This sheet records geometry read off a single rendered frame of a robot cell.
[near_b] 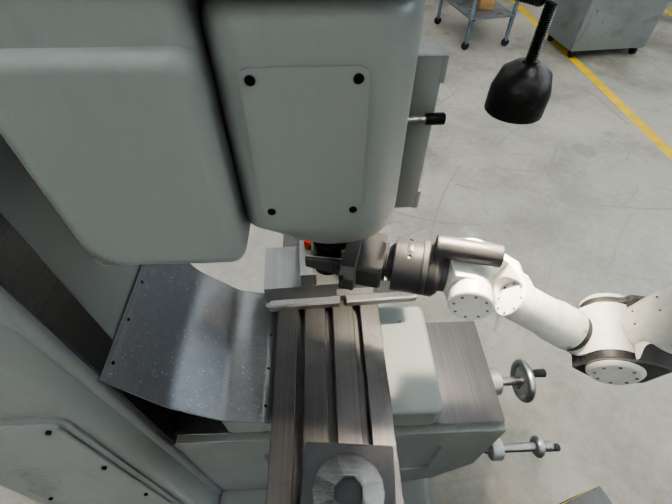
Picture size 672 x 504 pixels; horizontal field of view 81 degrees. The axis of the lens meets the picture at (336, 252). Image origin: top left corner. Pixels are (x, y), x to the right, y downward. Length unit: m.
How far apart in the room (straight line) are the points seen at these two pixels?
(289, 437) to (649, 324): 0.60
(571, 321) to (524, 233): 1.95
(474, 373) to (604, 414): 1.11
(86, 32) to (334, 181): 0.24
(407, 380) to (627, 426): 1.37
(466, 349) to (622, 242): 1.90
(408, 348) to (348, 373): 0.22
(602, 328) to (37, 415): 0.91
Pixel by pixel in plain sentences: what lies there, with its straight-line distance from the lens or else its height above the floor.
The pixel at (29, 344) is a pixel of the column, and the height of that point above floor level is 1.26.
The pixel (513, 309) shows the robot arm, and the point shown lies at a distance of 0.67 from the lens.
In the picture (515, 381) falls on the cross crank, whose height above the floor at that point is 0.67.
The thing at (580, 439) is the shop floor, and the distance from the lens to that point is 2.05.
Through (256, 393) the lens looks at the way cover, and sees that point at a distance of 0.90.
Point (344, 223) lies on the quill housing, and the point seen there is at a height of 1.39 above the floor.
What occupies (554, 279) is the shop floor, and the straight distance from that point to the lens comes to 2.47.
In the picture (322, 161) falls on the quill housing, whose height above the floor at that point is 1.48.
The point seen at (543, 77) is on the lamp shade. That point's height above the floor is 1.51.
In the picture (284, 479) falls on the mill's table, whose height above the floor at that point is 0.96.
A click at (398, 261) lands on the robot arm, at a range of 0.60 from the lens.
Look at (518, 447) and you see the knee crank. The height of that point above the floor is 0.55.
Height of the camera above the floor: 1.72
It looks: 49 degrees down
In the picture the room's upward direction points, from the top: straight up
